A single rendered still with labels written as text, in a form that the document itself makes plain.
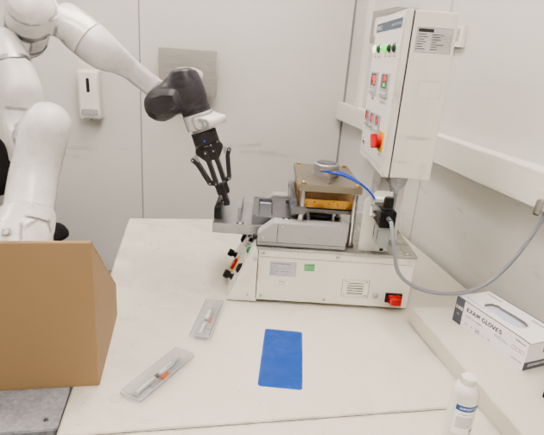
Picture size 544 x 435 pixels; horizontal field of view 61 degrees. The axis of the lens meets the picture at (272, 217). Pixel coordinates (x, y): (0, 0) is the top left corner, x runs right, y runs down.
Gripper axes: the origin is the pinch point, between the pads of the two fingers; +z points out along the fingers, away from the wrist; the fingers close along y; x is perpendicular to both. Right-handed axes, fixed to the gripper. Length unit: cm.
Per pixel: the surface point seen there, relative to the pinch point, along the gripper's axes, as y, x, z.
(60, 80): 85, -126, -54
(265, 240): -9.5, 16.7, 12.0
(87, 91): 71, -118, -44
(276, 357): -6, 43, 32
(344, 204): -34.1, 11.2, 10.2
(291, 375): -9, 50, 33
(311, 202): -24.9, 11.0, 6.7
